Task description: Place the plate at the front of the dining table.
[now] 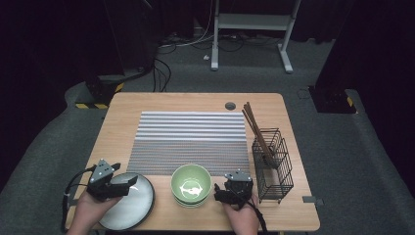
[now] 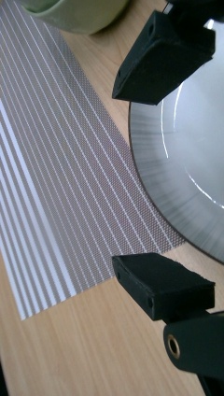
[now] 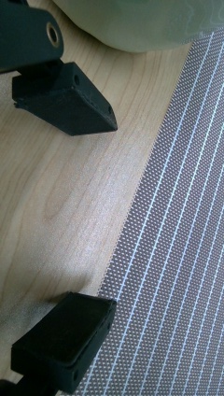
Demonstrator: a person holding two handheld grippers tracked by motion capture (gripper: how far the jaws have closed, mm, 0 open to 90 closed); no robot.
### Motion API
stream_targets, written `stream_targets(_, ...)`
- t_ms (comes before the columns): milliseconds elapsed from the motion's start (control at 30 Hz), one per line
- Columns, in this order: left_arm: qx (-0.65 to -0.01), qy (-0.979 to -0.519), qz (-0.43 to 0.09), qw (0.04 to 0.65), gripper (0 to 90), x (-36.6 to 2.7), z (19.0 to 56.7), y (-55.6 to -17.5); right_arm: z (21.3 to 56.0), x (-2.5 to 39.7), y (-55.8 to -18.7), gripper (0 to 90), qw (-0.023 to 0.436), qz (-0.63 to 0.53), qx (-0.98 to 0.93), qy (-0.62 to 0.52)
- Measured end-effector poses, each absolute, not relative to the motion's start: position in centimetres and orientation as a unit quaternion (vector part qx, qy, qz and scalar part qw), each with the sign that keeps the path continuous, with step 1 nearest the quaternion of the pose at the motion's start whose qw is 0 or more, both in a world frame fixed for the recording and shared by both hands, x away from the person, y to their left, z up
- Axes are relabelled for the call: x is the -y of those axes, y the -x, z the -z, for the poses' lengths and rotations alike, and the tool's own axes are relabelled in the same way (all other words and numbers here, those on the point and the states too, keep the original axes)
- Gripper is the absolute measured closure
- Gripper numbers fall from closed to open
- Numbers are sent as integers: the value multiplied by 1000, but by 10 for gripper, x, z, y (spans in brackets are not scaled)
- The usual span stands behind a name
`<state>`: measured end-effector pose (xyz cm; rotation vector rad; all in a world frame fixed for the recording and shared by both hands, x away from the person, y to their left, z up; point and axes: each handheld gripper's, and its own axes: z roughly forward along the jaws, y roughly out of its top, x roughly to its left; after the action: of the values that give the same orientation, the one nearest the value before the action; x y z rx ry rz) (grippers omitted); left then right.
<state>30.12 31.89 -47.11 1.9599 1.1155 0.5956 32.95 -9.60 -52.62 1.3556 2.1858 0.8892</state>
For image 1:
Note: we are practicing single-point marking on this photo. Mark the black curtain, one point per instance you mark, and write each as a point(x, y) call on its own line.
point(375, 65)
point(39, 65)

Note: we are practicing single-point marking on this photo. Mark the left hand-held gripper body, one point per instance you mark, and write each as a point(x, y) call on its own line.
point(102, 182)

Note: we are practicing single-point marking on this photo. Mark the white plug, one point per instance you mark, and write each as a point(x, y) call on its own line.
point(206, 57)

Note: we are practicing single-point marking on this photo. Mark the green ceramic bowl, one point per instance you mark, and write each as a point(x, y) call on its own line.
point(191, 206)
point(191, 202)
point(191, 178)

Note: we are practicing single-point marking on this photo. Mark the brown wooden chopstick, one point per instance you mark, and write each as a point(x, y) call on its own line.
point(256, 130)
point(253, 130)
point(260, 130)

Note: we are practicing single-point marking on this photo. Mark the black base yellow striped edge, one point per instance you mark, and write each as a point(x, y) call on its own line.
point(98, 91)

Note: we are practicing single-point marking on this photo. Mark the person's left hand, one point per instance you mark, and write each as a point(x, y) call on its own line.
point(91, 210)

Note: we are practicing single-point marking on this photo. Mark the striped woven placemat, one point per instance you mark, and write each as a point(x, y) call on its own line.
point(189, 140)

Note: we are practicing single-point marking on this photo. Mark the grey table edge bracket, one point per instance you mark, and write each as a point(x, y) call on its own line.
point(310, 199)

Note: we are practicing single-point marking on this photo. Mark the person's right hand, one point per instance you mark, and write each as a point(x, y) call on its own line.
point(243, 220)

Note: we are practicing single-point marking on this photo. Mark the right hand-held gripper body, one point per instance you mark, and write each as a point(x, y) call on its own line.
point(239, 187)

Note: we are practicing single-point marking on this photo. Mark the black stand base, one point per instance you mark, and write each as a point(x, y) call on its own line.
point(329, 101)

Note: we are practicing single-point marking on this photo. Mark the black cabinet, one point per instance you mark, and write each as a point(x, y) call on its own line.
point(137, 39)

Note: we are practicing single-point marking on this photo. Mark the white metal stand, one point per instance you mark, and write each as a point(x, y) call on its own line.
point(251, 21)

